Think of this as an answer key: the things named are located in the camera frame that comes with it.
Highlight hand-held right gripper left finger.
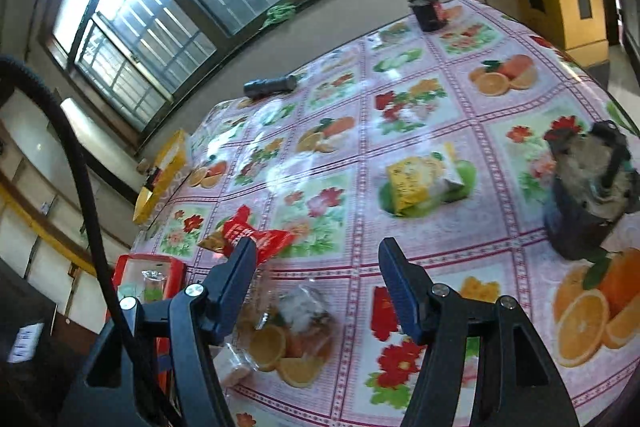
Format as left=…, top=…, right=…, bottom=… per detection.
left=60, top=237, right=258, bottom=427

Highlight black cylindrical container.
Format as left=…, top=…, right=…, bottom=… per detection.
left=544, top=120, right=640, bottom=261

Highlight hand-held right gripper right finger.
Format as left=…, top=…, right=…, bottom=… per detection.
left=377, top=237, right=581, bottom=427

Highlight green cloth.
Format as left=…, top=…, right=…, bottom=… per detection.
left=262, top=2, right=297, bottom=28

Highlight white paper slip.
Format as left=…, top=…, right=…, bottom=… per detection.
left=7, top=323, right=44, bottom=364

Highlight yellow patterned box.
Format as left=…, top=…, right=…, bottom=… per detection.
left=132, top=130, right=194, bottom=224

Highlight fruit print tablecloth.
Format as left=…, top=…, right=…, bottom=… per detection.
left=132, top=0, right=640, bottom=427

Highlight black flashlight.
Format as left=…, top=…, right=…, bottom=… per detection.
left=243, top=75, right=299, bottom=98

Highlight clear brown pastry packet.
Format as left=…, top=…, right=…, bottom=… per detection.
left=249, top=278, right=337, bottom=374

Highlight dark jar with cork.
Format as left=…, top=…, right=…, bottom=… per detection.
left=409, top=0, right=449, bottom=32

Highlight yellow snack packet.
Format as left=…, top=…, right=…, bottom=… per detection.
left=384, top=141, right=467, bottom=216

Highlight black ribbed cable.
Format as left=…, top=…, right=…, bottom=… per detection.
left=0, top=55, right=187, bottom=427

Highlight small red snack packet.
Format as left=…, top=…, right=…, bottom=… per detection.
left=197, top=205, right=294, bottom=264

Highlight small dark bottle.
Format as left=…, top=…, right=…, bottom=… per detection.
left=137, top=159, right=164, bottom=194

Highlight red cardboard tray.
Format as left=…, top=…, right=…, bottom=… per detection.
left=112, top=255, right=187, bottom=410

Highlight clear pale cake packet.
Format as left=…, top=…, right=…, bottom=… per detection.
left=214, top=346, right=254, bottom=389

